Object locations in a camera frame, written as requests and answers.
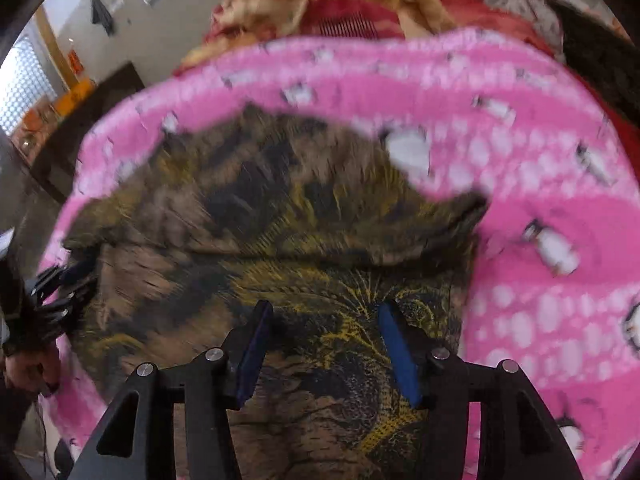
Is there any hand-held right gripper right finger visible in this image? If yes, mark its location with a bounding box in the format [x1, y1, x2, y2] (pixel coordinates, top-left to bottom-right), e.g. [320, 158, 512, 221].
[377, 301, 583, 480]

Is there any person's left hand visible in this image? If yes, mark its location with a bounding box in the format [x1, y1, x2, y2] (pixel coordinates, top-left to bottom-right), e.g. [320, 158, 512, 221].
[2, 345, 62, 397]

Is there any red cloth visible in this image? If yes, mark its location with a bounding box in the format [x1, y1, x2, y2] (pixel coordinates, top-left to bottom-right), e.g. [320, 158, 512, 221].
[600, 110, 640, 146]

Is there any glass block window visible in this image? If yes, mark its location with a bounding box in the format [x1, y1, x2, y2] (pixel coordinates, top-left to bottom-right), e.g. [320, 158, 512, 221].
[0, 35, 58, 136]

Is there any brown batik patterned garment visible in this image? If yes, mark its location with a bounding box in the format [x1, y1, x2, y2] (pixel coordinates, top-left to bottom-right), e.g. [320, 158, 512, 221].
[62, 102, 488, 480]

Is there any red floral quilt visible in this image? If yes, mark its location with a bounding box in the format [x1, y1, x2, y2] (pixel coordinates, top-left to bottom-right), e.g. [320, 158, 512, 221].
[172, 0, 556, 76]

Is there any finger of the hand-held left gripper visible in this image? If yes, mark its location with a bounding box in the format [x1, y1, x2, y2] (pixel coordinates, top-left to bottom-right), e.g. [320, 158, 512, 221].
[30, 257, 99, 297]
[39, 280, 99, 333]

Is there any dark cloth on wall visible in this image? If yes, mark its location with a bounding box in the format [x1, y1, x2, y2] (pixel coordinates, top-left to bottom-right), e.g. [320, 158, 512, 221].
[90, 0, 115, 36]

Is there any grey floral pillow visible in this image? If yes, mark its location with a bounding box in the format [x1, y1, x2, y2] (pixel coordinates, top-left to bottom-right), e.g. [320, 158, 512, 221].
[257, 0, 566, 61]

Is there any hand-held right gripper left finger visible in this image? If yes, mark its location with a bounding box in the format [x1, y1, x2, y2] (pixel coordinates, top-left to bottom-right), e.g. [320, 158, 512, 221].
[67, 300, 275, 480]

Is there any pink penguin print blanket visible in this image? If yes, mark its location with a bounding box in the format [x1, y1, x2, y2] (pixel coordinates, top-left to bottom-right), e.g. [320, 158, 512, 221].
[37, 27, 640, 480]

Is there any yellow sign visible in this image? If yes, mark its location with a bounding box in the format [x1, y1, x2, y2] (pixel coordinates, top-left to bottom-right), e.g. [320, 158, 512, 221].
[55, 79, 96, 116]

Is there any dark wooden table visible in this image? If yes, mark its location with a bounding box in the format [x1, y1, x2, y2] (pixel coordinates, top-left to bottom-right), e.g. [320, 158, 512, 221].
[30, 61, 146, 201]

